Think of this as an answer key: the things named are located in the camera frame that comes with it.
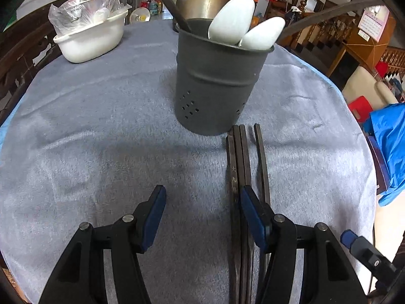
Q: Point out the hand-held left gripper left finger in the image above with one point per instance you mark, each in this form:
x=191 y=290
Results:
x=156 y=215

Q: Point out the dark chopstick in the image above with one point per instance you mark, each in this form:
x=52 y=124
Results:
x=332 y=11
x=245 y=158
x=167 y=3
x=233 y=171
x=262 y=164

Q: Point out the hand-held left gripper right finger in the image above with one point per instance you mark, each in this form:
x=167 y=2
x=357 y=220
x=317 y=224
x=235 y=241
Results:
x=251 y=218

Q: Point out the dark metal utensil holder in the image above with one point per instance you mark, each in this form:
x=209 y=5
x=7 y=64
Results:
x=215 y=85

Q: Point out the dark wooden stool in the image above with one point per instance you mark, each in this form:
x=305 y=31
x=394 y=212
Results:
x=378 y=164

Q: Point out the beige armchair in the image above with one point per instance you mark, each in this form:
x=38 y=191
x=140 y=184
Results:
x=360 y=82

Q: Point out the light blue table cover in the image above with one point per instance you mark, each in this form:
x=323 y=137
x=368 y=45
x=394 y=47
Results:
x=326 y=80

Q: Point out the wooden pillar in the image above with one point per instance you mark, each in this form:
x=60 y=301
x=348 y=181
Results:
x=357 y=53

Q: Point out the blue jacket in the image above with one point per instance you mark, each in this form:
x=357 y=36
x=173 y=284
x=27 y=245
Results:
x=389 y=145

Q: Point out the white plastic spoon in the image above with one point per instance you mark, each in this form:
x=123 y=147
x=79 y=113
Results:
x=232 y=19
x=264 y=33

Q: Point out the blue water jug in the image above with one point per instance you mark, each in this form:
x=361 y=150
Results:
x=153 y=8

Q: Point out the carved wooden sideboard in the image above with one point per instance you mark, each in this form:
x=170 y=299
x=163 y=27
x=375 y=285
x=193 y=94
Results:
x=19 y=63

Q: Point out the white plastic basin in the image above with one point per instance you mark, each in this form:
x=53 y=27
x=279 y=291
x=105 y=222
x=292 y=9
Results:
x=91 y=44

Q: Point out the small white floor fan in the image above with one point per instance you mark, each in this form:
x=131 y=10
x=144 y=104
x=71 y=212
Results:
x=140 y=15

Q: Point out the red child chair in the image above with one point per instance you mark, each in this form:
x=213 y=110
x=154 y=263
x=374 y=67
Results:
x=360 y=107

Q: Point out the pink wall calendar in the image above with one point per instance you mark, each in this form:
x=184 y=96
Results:
x=373 y=23

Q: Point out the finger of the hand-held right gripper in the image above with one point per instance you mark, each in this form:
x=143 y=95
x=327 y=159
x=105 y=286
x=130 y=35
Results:
x=364 y=253

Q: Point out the grey tablecloth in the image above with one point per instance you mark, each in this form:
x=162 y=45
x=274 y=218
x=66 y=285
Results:
x=95 y=148

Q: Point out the wooden staircase railing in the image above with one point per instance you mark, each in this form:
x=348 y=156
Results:
x=319 y=34

